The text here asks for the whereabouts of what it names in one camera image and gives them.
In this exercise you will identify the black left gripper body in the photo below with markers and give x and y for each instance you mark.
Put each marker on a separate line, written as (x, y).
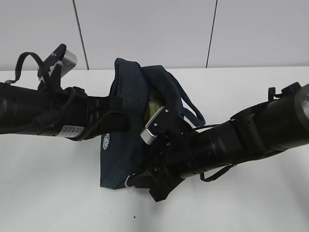
(82, 118)

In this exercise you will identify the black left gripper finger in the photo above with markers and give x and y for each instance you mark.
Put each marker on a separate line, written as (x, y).
(101, 105)
(112, 121)

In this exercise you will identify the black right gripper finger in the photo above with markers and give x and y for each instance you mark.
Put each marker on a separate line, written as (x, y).
(148, 179)
(163, 188)

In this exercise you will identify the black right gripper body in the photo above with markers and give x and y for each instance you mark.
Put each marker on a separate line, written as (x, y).
(177, 157)

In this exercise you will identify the dark blue fabric lunch bag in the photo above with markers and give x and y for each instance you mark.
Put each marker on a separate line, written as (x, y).
(124, 153)

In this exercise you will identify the yellow toy pumpkin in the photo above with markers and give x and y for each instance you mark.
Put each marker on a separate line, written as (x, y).
(154, 104)

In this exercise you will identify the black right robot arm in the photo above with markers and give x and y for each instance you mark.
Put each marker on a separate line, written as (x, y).
(258, 132)

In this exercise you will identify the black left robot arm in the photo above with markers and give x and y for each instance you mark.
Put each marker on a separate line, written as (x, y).
(27, 111)

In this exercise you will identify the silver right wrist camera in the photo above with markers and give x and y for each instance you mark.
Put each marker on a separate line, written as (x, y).
(162, 127)

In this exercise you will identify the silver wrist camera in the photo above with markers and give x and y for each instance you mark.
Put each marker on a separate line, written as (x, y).
(162, 127)
(63, 57)

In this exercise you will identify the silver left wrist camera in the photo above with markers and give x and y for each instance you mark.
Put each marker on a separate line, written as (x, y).
(63, 57)

